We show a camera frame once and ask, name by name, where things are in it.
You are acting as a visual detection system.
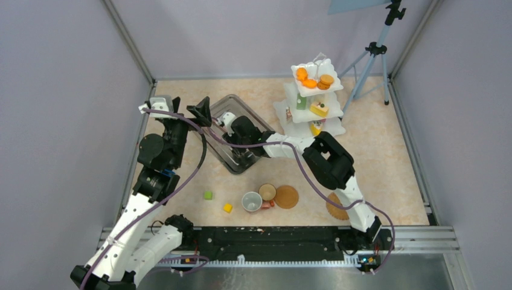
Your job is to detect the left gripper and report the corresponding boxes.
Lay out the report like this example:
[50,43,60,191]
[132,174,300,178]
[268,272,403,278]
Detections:
[163,96,211,169]

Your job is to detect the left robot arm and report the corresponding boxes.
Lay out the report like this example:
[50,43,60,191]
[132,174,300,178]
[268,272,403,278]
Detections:
[70,95,212,289]

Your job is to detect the yellow cheese cake wedge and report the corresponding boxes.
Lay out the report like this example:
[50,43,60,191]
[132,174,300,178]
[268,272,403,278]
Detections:
[310,121,323,136]

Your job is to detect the white strawberry cake slice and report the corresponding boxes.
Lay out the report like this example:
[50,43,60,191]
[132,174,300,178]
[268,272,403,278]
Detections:
[285,106,293,123]

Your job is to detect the orange round macaron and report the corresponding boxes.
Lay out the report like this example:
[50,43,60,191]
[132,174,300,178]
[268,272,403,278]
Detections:
[319,74,334,86]

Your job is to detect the light blue tripod stand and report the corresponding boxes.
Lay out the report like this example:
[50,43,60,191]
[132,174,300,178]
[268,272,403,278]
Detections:
[328,0,406,113]

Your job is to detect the orange bear cookie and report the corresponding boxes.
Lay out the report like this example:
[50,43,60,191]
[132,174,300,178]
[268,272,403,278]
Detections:
[301,79,317,89]

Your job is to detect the ribbed brown round coaster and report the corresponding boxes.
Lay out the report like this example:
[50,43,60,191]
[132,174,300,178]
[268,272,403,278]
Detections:
[325,192,350,221]

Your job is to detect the silver metal tray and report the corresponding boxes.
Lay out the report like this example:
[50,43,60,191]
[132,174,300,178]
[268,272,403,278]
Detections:
[205,94,273,175]

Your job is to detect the pink-handled metal tongs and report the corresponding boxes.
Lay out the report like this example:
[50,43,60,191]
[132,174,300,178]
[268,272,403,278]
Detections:
[203,117,227,138]

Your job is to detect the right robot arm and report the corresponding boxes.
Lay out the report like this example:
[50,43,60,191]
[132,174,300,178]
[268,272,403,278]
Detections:
[219,112,382,249]

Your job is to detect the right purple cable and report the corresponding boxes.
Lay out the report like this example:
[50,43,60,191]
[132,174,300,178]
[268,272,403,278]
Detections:
[200,124,396,275]

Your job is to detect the brown cup with red handle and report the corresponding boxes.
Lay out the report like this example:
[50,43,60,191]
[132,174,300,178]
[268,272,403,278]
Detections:
[258,184,277,210]

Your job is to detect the green cake cube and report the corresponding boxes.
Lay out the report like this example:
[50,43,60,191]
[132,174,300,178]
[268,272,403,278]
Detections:
[296,94,307,111]

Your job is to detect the orange flower cookie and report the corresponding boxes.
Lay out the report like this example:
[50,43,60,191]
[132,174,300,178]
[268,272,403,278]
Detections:
[295,67,308,82]

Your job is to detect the white three-tier serving stand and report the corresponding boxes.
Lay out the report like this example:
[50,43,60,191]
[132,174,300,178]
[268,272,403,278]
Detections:
[274,53,346,137]

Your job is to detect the grey-white cup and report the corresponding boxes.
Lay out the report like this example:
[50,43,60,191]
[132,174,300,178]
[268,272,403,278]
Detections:
[242,192,263,213]

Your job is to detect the smooth brown round coaster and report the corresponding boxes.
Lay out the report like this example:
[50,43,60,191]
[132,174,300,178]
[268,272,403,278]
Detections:
[274,185,299,209]

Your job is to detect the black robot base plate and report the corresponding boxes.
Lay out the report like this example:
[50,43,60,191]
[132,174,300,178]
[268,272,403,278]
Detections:
[179,226,392,262]

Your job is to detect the brown round cookie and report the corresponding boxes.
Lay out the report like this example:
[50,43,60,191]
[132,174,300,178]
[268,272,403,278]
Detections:
[317,82,331,90]

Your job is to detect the yellow cube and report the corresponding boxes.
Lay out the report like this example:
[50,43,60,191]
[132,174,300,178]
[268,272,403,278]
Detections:
[223,203,233,213]

